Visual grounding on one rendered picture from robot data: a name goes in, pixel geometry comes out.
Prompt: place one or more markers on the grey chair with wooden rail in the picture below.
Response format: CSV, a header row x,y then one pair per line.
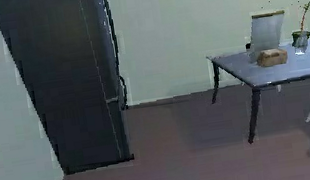
x,y
266,32

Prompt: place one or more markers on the grey table with black legs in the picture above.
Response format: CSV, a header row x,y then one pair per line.
x,y
294,63

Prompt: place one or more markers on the clear glass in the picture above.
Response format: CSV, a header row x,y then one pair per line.
x,y
300,44

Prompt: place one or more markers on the house plant in dark pot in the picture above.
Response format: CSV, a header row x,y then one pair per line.
x,y
302,28

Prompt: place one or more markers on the black fridge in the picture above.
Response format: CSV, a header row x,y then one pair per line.
x,y
67,80

